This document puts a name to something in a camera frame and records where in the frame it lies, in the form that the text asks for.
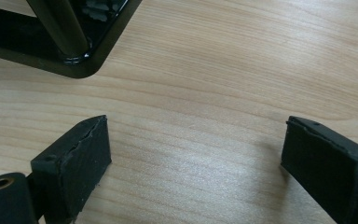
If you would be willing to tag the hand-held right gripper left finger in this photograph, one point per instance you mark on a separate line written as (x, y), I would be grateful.
(74, 168)

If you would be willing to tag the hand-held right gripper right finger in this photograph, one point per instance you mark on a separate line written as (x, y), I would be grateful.
(326, 168)

